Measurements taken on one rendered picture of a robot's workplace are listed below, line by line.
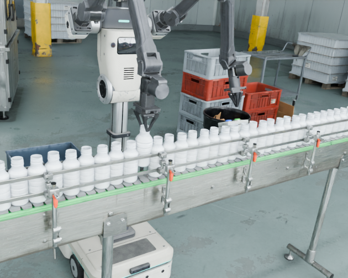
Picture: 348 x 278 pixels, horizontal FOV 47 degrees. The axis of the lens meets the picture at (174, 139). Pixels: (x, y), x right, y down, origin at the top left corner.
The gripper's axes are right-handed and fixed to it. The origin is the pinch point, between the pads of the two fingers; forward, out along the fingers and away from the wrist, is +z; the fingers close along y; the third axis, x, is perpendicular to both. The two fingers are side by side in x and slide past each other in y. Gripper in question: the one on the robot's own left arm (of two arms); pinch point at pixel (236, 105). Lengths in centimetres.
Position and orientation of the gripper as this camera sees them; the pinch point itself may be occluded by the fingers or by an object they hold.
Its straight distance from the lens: 207.3
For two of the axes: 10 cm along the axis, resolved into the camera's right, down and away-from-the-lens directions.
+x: -5.5, -0.1, 8.4
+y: 8.3, -1.4, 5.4
